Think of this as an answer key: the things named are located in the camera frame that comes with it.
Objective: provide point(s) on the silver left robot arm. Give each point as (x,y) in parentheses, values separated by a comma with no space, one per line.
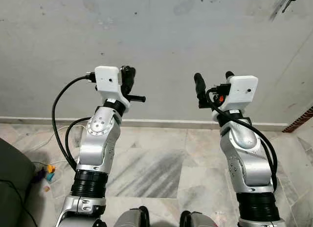
(98,144)

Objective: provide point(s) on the brown ribbed threshold strip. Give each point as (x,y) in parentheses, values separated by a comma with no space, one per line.
(298,120)

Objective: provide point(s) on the silver left robot leg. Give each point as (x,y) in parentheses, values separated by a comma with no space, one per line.
(129,218)

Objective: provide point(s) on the silver robot leg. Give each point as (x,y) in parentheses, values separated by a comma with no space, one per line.
(129,218)
(198,219)

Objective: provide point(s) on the small purple toy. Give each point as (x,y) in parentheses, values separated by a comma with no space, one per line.
(39,176)

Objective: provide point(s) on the silver right robot leg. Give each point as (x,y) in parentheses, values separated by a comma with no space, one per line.
(198,219)

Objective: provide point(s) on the small orange floor object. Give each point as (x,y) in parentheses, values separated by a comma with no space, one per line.
(46,188)

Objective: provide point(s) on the green sofa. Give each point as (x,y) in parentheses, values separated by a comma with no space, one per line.
(14,188)

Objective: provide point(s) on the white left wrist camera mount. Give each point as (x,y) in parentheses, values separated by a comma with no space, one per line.
(107,78)

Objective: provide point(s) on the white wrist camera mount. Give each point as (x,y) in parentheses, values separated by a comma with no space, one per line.
(243,89)
(107,78)

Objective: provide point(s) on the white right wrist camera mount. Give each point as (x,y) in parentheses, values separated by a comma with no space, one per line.
(243,89)

